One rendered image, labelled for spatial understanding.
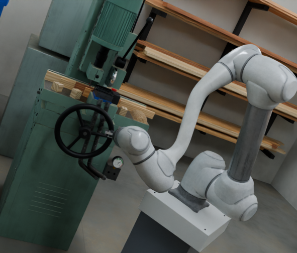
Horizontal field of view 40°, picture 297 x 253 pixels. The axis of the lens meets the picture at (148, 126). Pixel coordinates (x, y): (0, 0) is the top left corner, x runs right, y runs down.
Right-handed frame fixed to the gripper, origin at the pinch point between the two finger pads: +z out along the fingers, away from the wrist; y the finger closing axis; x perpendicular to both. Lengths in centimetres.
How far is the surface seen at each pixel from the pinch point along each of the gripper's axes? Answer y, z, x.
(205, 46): -143, 250, -135
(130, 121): -16.6, 32.9, -10.6
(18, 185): 27, 51, 40
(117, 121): -10.2, 33.8, -8.2
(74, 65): 17, 62, -33
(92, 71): 10.5, 38.3, -30.0
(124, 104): -14, 46, -20
